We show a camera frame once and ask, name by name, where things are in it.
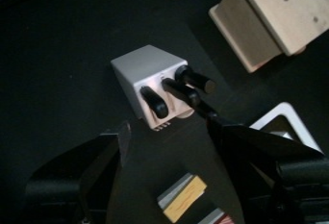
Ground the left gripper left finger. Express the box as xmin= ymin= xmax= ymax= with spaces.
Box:
xmin=23 ymin=121 xmax=132 ymax=224

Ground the white toy knife block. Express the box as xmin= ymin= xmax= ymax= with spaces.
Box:
xmin=109 ymin=44 xmax=196 ymax=133

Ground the wooden box with red front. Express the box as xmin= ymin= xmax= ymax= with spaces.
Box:
xmin=207 ymin=0 xmax=329 ymax=74

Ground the black-handled toy knife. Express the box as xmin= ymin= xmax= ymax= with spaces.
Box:
xmin=174 ymin=64 xmax=218 ymax=95
xmin=139 ymin=85 xmax=170 ymax=120

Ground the red toy nigiri sushi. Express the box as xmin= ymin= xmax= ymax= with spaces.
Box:
xmin=198 ymin=207 xmax=238 ymax=224

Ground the yellow toy nigiri sushi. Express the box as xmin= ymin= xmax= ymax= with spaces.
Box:
xmin=155 ymin=172 xmax=208 ymax=224

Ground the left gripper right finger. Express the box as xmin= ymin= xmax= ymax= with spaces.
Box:
xmin=204 ymin=117 xmax=329 ymax=224

